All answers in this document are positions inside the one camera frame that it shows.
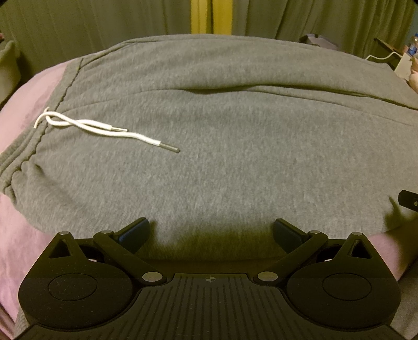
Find dark bedside table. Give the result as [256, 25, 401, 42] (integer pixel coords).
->
[370, 38, 403, 70]

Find yellow curtain stripe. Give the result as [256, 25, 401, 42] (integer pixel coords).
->
[190, 0, 233, 35]

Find white box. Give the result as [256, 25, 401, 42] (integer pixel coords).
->
[394, 53, 412, 81]

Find plastic water bottle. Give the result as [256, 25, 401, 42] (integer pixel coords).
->
[407, 33, 418, 57]

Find white drawstring cord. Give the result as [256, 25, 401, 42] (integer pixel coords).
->
[33, 106, 181, 154]

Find grey sweatpants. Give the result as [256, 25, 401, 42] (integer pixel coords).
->
[0, 33, 418, 261]

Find grey green curtain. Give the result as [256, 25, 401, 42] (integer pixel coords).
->
[1, 1, 417, 78]

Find pink bed blanket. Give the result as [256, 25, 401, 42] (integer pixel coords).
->
[0, 61, 418, 337]

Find white charging cable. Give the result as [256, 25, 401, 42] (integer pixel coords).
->
[364, 50, 400, 62]

